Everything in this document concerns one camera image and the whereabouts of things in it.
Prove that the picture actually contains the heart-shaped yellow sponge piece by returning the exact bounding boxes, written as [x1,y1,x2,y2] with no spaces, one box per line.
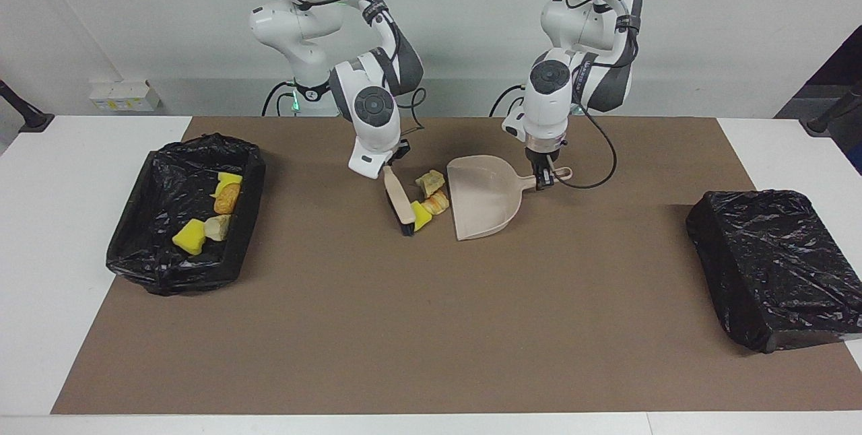
[172,218,207,256]

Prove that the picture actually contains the brown oval bread roll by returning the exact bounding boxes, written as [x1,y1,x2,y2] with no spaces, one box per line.
[213,182,240,215]

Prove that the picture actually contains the beige plastic dustpan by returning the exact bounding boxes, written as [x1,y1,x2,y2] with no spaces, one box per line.
[446,155,573,242]

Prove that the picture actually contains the black bag-lined bin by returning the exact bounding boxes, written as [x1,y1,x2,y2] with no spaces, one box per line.
[106,133,267,296]
[686,189,862,354]

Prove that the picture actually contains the brown paper table mat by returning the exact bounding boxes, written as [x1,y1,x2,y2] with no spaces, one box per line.
[51,116,862,415]

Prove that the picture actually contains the black stand pole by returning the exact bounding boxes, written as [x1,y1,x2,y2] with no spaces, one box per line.
[800,81,862,137]
[0,79,55,133]

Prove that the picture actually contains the black left base cable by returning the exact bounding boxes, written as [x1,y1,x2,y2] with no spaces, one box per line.
[490,85,526,117]

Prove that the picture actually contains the white wall socket box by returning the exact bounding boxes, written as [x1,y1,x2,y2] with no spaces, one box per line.
[90,80,164,113]

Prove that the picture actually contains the beige hand brush black bristles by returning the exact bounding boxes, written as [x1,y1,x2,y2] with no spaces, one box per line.
[383,166,417,237]

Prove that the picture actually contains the black base cable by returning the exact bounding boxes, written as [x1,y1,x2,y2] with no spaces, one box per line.
[261,80,297,117]
[490,85,526,117]

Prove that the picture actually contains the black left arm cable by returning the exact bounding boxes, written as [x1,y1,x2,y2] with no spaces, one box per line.
[552,0,640,190]

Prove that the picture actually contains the black right base cable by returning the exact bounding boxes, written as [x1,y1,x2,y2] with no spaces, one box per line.
[261,80,297,117]

